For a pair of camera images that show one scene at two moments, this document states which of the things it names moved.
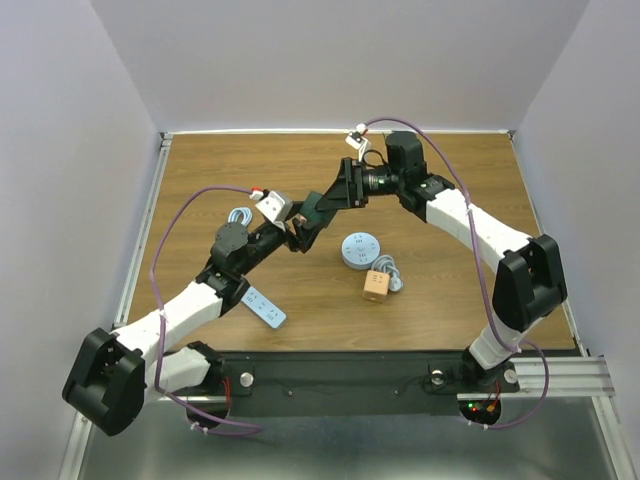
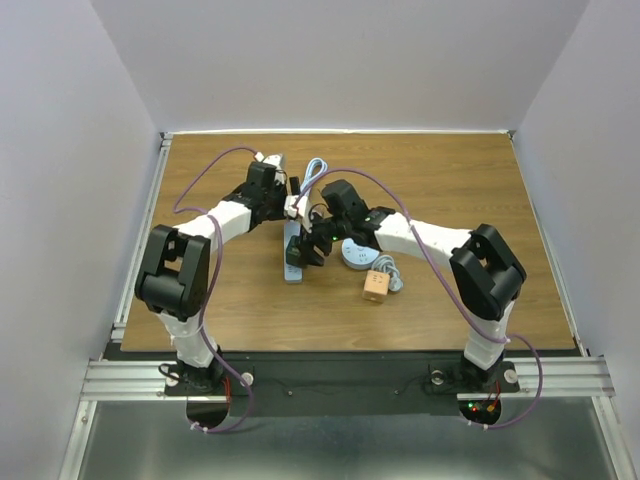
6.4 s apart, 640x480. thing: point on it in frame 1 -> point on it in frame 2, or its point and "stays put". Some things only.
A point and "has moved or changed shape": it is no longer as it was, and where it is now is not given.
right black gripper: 347,191 -> 308,256
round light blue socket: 359,250 stays put
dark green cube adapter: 307,208 has moved or changed shape
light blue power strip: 263,307 -> 291,274
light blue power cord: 233,215 has moved or changed shape
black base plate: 351,382 stays put
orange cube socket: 375,286 stays put
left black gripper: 302,241 -> 281,188
